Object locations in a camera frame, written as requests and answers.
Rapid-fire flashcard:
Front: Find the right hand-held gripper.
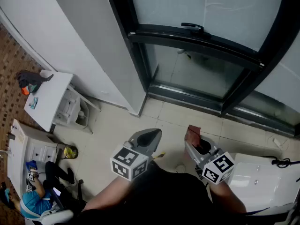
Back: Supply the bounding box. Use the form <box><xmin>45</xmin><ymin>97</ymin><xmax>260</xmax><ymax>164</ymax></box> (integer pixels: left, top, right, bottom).
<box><xmin>184</xmin><ymin>135</ymin><xmax>235</xmax><ymax>185</ymax></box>

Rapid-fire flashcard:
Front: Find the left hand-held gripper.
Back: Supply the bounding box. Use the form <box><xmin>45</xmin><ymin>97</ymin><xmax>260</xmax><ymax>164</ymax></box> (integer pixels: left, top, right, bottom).
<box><xmin>110</xmin><ymin>128</ymin><xmax>163</xmax><ymax>181</ymax></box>

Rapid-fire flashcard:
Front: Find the red-brown cloth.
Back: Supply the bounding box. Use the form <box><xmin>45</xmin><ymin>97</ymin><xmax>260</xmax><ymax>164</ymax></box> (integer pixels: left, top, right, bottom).
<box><xmin>184</xmin><ymin>125</ymin><xmax>202</xmax><ymax>148</ymax></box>

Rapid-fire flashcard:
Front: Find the clear window glass pane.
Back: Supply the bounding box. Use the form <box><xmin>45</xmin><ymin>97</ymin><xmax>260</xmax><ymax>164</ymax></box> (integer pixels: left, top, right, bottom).
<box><xmin>145</xmin><ymin>43</ymin><xmax>246</xmax><ymax>99</ymax></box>

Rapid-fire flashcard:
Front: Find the person's left forearm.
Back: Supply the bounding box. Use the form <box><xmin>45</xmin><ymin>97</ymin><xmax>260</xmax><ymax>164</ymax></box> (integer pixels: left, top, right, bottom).
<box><xmin>83</xmin><ymin>174</ymin><xmax>135</xmax><ymax>212</ymax></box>

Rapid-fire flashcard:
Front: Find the person's right forearm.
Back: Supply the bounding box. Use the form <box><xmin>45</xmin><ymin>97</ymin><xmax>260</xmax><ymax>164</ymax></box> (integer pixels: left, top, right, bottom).
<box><xmin>208</xmin><ymin>180</ymin><xmax>247</xmax><ymax>214</ymax></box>

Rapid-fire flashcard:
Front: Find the person's black clothing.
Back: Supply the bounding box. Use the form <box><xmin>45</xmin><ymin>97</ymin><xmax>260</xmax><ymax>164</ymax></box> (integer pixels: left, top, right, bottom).
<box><xmin>76</xmin><ymin>160</ymin><xmax>249</xmax><ymax>225</ymax></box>

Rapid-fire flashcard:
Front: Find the large white cabinet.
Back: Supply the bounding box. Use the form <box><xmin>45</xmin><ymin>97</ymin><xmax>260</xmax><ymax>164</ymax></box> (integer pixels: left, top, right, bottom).
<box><xmin>227</xmin><ymin>152</ymin><xmax>300</xmax><ymax>216</ymax></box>

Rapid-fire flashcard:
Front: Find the white plastic chair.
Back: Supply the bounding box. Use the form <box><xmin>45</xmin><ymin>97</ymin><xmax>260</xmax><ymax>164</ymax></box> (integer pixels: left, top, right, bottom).
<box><xmin>53</xmin><ymin>83</ymin><xmax>102</xmax><ymax>135</ymax></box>

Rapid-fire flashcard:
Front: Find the small white table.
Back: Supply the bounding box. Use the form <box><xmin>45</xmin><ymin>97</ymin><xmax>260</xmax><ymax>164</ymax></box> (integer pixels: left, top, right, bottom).
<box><xmin>23</xmin><ymin>70</ymin><xmax>74</xmax><ymax>133</ymax></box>

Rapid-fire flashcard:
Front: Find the frosted window pane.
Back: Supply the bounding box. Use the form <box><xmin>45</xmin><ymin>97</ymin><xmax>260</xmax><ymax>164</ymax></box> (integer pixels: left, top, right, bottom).
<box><xmin>239</xmin><ymin>31</ymin><xmax>300</xmax><ymax>126</ymax></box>
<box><xmin>128</xmin><ymin>0</ymin><xmax>285</xmax><ymax>53</ymax></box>

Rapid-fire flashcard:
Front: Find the mirrored glass door panel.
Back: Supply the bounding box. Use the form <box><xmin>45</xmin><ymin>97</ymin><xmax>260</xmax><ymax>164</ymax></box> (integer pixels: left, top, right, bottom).
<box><xmin>103</xmin><ymin>0</ymin><xmax>300</xmax><ymax>138</ymax></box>

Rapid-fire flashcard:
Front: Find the white office chair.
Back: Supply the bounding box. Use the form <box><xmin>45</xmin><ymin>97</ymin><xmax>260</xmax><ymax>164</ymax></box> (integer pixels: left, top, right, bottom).
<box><xmin>39</xmin><ymin>209</ymin><xmax>75</xmax><ymax>225</ymax></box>

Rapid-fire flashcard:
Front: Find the white drawer cabinet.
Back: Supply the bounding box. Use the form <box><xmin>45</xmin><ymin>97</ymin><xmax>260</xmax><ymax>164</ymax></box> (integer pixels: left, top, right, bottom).
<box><xmin>6</xmin><ymin>118</ymin><xmax>60</xmax><ymax>196</ymax></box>

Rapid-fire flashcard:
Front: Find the orange and teal object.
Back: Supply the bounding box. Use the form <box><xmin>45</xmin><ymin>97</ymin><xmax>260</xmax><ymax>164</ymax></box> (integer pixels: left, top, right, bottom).
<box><xmin>20</xmin><ymin>84</ymin><xmax>38</xmax><ymax>96</ymax></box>

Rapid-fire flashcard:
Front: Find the black bag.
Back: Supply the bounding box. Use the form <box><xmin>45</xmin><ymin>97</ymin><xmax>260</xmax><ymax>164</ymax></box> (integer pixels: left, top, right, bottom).
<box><xmin>15</xmin><ymin>69</ymin><xmax>54</xmax><ymax>89</ymax></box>

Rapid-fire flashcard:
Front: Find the wire bin with yellow bag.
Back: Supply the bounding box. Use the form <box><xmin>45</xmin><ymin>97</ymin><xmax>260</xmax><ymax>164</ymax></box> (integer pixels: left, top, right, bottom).
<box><xmin>55</xmin><ymin>143</ymin><xmax>79</xmax><ymax>160</ymax></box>

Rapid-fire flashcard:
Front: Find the black window handle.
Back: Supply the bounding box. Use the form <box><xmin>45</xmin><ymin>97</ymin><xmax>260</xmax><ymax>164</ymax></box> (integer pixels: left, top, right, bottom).
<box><xmin>181</xmin><ymin>22</ymin><xmax>205</xmax><ymax>34</ymax></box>

